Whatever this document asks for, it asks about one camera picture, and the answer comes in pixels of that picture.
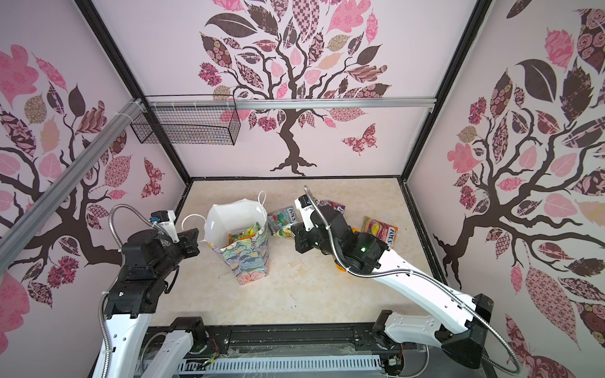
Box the teal Fox's candy bag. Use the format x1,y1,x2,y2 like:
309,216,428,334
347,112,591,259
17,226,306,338
267,206,298,234

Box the floral white paper bag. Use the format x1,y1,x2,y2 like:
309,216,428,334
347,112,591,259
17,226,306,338
181,191,270,285

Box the yellow green Fox's candy bag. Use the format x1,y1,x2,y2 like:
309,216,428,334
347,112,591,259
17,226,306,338
228,222,261,243

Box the orange Fox's candy bag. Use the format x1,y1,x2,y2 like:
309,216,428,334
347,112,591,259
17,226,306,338
362,217,399,247

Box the green snack packet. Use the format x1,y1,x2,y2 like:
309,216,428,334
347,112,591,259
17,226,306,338
274,225,295,239

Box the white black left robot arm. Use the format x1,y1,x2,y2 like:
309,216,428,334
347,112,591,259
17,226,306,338
93,228,209,377

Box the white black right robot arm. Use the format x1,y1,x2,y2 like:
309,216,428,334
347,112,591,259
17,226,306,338
290,206,494,369

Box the purple Fox's candy bag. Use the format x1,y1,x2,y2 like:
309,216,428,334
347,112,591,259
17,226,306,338
319,200,346,214

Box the right metal cable conduit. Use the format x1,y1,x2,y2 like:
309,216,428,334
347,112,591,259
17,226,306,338
303,185,523,376

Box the metal cable conduit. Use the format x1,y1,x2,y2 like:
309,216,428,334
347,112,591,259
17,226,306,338
303,185,523,376
96,204,154,378

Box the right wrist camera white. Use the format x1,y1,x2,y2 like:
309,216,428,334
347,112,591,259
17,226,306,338
295,195,315,232

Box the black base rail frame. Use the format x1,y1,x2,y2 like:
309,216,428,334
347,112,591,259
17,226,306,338
87,320,497,378

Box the left metal cable conduit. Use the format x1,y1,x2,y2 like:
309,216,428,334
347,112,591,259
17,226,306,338
96,204,154,378

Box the white slotted cable duct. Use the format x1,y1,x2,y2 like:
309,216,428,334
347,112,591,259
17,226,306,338
131,356,383,377

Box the black wire basket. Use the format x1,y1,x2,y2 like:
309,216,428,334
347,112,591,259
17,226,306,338
130,96,242,146

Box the aluminium rail back wall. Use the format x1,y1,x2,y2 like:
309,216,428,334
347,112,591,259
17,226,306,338
148,97,436,110

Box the aluminium rail wall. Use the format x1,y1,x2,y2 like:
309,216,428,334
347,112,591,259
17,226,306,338
148,97,436,110
1,99,144,272

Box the aluminium rail left wall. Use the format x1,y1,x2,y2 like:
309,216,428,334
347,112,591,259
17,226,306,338
1,99,144,272

